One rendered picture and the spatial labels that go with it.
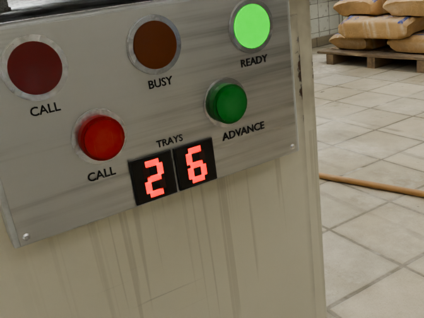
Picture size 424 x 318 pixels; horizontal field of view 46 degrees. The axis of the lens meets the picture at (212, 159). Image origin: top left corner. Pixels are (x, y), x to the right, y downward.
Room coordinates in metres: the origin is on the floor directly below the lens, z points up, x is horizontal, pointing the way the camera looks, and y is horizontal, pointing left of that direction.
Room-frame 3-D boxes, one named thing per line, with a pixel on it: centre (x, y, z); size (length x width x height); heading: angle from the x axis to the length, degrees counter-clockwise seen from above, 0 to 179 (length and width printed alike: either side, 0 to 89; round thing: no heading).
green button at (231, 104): (0.37, -0.02, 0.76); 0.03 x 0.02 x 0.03; 118
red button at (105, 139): (0.32, 0.07, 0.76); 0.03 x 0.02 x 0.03; 118
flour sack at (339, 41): (4.42, -1.56, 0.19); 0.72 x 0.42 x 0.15; 121
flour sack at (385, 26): (4.06, -1.53, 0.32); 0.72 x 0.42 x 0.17; 33
